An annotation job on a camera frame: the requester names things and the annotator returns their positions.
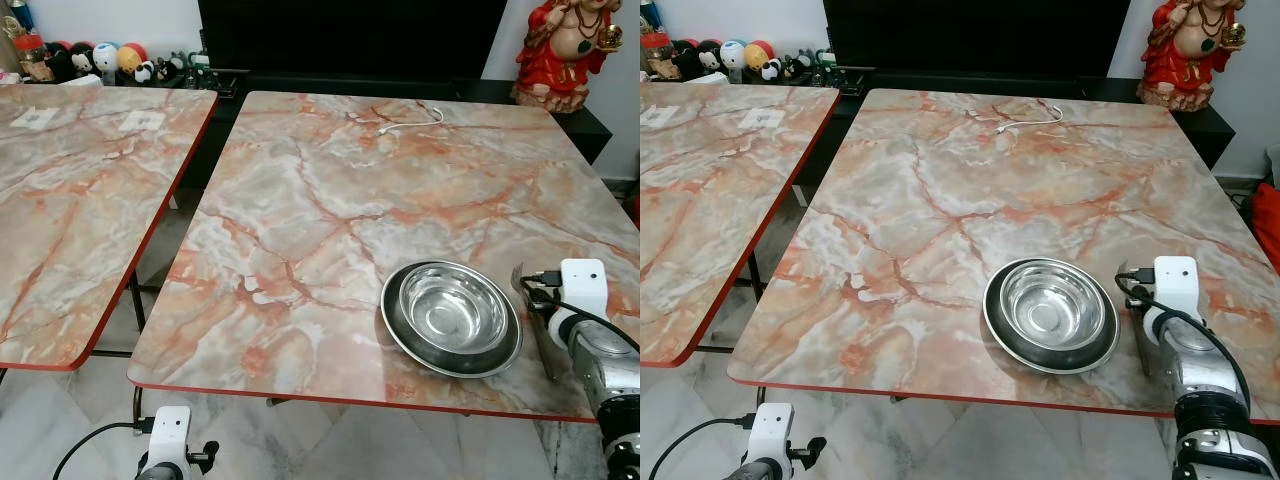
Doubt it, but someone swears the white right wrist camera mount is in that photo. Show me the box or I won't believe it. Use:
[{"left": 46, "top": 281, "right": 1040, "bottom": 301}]
[
  {"left": 1150, "top": 256, "right": 1201, "bottom": 317},
  {"left": 555, "top": 258, "right": 609, "bottom": 321}
]

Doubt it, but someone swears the white charging cable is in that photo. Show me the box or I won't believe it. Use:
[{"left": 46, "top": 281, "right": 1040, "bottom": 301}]
[
  {"left": 998, "top": 103, "right": 1064, "bottom": 133},
  {"left": 378, "top": 105, "right": 444, "bottom": 136}
]

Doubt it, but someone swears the black television screen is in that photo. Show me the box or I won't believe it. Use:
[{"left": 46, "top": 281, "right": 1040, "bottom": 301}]
[
  {"left": 198, "top": 0, "right": 511, "bottom": 83},
  {"left": 822, "top": 0, "right": 1131, "bottom": 83}
]

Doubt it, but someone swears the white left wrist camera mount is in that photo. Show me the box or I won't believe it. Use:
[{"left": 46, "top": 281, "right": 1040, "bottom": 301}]
[
  {"left": 745, "top": 402, "right": 796, "bottom": 471},
  {"left": 145, "top": 404, "right": 193, "bottom": 476}
]

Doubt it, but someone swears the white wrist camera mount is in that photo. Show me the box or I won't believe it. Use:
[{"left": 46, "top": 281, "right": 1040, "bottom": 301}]
[
  {"left": 555, "top": 258, "right": 609, "bottom": 321},
  {"left": 1150, "top": 256, "right": 1201, "bottom": 317},
  {"left": 145, "top": 404, "right": 193, "bottom": 476},
  {"left": 745, "top": 402, "right": 796, "bottom": 471}
]

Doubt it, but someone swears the stainless steel bowl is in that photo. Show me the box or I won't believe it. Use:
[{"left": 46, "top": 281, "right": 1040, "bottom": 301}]
[
  {"left": 381, "top": 260, "right": 523, "bottom": 379},
  {"left": 983, "top": 257, "right": 1120, "bottom": 376}
]

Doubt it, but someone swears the red cloth object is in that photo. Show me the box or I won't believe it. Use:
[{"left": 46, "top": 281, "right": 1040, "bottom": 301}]
[{"left": 1250, "top": 182, "right": 1280, "bottom": 271}]

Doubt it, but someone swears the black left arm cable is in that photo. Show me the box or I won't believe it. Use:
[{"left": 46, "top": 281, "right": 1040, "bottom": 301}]
[
  {"left": 648, "top": 414, "right": 756, "bottom": 480},
  {"left": 52, "top": 418, "right": 156, "bottom": 480}
]

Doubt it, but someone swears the red laughing buddha figurine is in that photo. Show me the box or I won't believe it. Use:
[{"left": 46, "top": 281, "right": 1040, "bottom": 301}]
[
  {"left": 512, "top": 0, "right": 613, "bottom": 113},
  {"left": 1138, "top": 0, "right": 1247, "bottom": 111}
]

